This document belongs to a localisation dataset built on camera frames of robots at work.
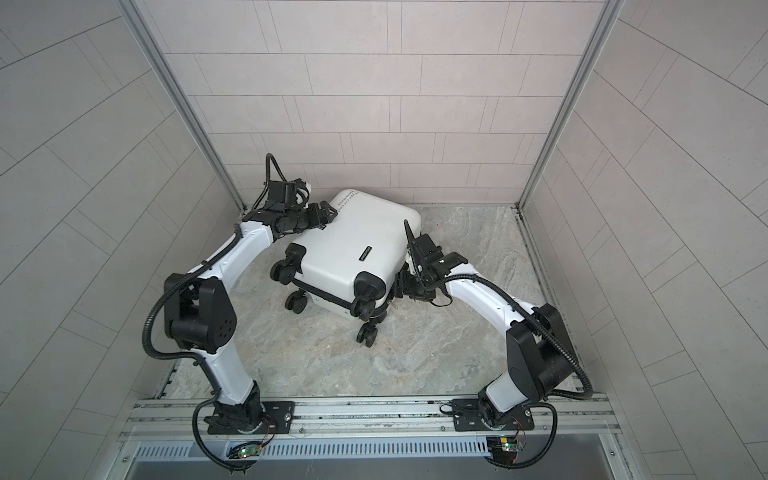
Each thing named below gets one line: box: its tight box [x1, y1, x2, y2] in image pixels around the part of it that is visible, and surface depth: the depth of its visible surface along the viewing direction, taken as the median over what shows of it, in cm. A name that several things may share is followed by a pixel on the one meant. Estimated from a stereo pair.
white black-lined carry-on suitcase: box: [270, 189, 421, 348], surface depth 80 cm
